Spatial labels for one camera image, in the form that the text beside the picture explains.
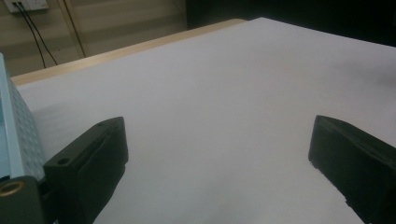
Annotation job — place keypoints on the light blue perforated basket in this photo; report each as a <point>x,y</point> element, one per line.
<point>21,137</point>

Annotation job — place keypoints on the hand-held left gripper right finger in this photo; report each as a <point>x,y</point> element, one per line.
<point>358,161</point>

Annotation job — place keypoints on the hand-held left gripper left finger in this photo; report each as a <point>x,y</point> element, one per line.
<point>87,168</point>

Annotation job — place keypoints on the white wall socket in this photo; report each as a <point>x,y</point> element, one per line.
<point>27,5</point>

